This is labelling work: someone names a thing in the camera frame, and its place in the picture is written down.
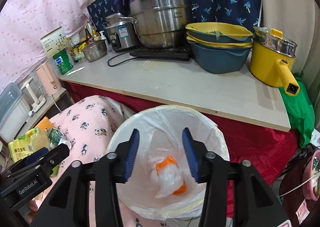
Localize orange plastic bag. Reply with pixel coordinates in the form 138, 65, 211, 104
155, 156, 187, 198

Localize clear plastic bag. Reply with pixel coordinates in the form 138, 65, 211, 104
146, 152, 187, 199

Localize green spouted pouch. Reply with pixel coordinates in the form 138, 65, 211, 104
46, 128, 72, 149

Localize white lined trash bin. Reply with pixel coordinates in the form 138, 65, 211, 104
107, 105, 229, 220

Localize yellow snack bag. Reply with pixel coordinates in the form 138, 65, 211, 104
8, 127, 50, 163

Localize pink panda tablecloth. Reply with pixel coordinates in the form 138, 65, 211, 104
27, 96, 169, 226

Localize orange sponge cloth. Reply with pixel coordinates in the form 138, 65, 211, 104
35, 116, 55, 134

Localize clear lid storage box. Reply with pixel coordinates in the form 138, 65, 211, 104
0, 83, 30, 143

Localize glass white kettle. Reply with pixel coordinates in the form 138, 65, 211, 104
20, 77, 46, 113

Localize black induction cooker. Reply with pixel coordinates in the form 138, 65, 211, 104
129, 47, 192, 61

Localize blue yellow stacked basins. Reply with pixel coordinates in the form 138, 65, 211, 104
185, 22, 253, 74

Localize pink electric kettle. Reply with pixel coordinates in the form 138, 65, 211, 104
36, 61, 62, 96

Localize yellow condiment jar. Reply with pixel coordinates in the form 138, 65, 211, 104
75, 42, 87, 63

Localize small steel bowl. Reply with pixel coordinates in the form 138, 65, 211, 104
82, 40, 107, 62

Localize green plastic bag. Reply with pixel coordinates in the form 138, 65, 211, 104
279, 75, 315, 148

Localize green tin can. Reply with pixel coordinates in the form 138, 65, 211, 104
53, 49, 73, 75

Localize yellow electric pot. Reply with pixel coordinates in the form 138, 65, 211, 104
249, 27, 300, 97

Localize steel rice cooker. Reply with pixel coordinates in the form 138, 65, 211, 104
106, 13, 139, 51

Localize dark sauce bottle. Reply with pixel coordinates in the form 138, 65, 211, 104
85, 26, 92, 42

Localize large steel steamer pot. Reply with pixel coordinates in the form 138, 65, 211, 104
120, 0, 192, 48

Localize beige cardboard box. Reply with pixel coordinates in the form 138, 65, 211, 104
40, 26, 67, 59

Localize black power cable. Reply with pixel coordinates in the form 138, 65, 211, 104
107, 52, 138, 68

